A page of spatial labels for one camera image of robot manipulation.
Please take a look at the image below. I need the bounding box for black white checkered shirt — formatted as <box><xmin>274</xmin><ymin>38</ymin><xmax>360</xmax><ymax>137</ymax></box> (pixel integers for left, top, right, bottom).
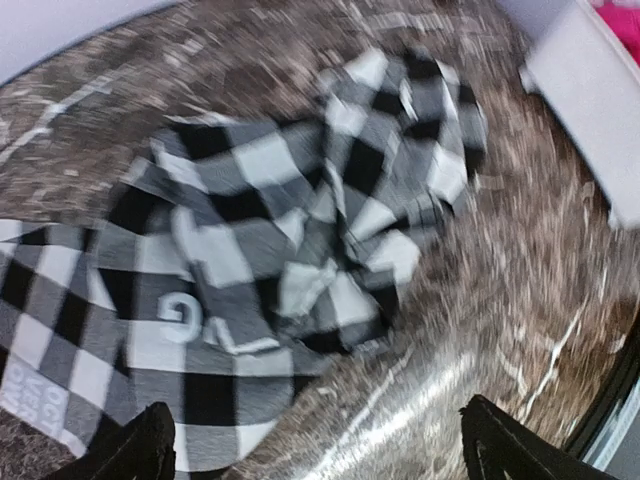
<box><xmin>1</xmin><ymin>49</ymin><xmax>488</xmax><ymax>479</ymax></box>

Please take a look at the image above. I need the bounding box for white plastic laundry bin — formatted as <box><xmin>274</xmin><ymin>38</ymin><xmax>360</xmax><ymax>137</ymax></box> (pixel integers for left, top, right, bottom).
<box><xmin>520</xmin><ymin>1</ymin><xmax>639</xmax><ymax>229</ymax></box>

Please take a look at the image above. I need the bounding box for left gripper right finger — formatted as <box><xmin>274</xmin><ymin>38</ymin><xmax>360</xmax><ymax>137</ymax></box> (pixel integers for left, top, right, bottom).
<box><xmin>460</xmin><ymin>395</ymin><xmax>611</xmax><ymax>480</ymax></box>

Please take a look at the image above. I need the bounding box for red garment in bin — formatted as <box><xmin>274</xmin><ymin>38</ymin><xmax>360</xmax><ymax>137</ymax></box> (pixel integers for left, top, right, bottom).
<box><xmin>592</xmin><ymin>0</ymin><xmax>640</xmax><ymax>63</ymax></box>

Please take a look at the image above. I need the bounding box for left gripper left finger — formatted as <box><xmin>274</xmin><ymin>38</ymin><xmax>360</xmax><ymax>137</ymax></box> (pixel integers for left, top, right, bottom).
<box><xmin>47</xmin><ymin>402</ymin><xmax>176</xmax><ymax>480</ymax></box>

